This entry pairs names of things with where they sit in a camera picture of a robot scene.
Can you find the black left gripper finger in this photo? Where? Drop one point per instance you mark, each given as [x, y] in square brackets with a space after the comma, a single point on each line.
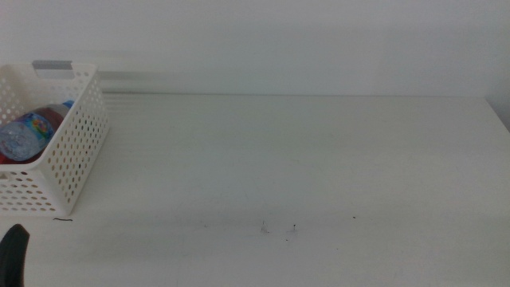
[14, 255]

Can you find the red cola can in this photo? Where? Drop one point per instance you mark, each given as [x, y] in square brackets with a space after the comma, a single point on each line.
[5, 159]

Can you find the small water bottle blue cap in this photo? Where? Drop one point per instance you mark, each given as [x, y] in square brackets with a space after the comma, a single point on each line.
[24, 135]

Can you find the white perforated plastic basket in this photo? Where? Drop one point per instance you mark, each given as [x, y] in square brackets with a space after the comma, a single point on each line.
[75, 167]

